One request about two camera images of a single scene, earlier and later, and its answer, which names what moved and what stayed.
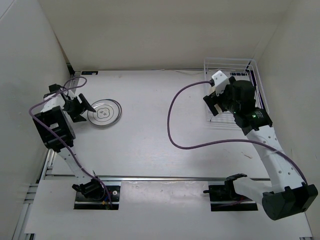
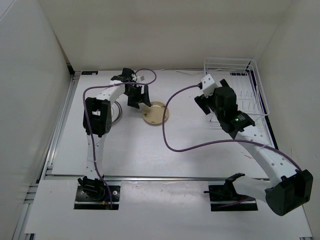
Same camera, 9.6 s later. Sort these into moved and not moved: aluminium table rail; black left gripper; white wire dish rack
Moved: black left gripper
Not moved: aluminium table rail; white wire dish rack
